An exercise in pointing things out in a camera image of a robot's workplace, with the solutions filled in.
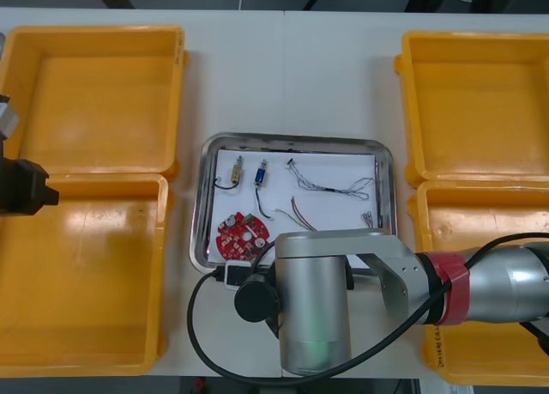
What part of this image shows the metal solenoid blue label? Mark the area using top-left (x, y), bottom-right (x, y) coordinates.
top-left (252, 158), bottom-right (278, 222)

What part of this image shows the white sheet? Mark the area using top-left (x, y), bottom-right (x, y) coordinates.
top-left (208, 149), bottom-right (378, 269)

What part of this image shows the steel tray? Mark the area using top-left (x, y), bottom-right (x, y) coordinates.
top-left (190, 131), bottom-right (398, 271)

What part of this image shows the red green-yellow wire harness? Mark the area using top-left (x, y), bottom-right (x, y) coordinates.
top-left (275, 195), bottom-right (319, 233)

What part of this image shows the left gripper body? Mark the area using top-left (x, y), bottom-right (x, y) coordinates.
top-left (0, 156), bottom-right (49, 217)

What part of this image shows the round red circuit board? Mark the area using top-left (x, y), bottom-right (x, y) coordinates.
top-left (215, 212), bottom-right (272, 261)

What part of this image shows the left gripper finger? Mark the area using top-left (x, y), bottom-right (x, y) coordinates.
top-left (40, 185), bottom-right (60, 207)

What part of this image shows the yellow-orange bin with handwriting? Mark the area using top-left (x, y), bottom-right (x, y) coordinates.
top-left (406, 179), bottom-right (549, 386)

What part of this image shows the metal solenoid pale label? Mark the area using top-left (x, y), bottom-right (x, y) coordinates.
top-left (213, 155), bottom-right (245, 191)

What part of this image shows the blue-white twisted wire harness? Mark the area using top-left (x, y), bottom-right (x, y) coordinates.
top-left (285, 157), bottom-right (372, 201)

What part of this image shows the wire harness with metal terminals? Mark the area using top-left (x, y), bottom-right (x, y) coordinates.
top-left (361, 160), bottom-right (386, 230)

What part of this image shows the yellow-orange plastic bin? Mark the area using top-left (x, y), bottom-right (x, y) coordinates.
top-left (0, 24), bottom-right (190, 179)
top-left (394, 30), bottom-right (549, 189)
top-left (0, 173), bottom-right (177, 378)

